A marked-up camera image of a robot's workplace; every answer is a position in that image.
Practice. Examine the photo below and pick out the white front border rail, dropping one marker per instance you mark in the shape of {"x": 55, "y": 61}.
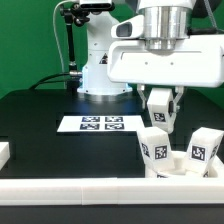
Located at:
{"x": 111, "y": 191}

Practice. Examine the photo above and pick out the white round stool seat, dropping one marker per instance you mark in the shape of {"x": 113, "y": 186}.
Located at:
{"x": 179, "y": 171}

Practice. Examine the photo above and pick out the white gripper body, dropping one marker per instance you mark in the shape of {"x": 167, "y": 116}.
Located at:
{"x": 194, "y": 62}

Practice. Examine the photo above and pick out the white left border rail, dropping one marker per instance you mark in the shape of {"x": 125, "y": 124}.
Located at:
{"x": 4, "y": 153}

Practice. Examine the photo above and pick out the black camera stand pole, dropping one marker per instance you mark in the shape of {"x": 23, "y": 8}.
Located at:
{"x": 73, "y": 15}

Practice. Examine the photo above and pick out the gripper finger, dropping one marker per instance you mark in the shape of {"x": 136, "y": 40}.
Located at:
{"x": 141, "y": 92}
{"x": 174, "y": 103}

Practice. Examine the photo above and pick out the white marker sheet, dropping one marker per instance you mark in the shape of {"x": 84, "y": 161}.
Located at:
{"x": 75, "y": 124}

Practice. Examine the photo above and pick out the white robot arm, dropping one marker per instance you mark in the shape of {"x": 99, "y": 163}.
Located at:
{"x": 156, "y": 47}

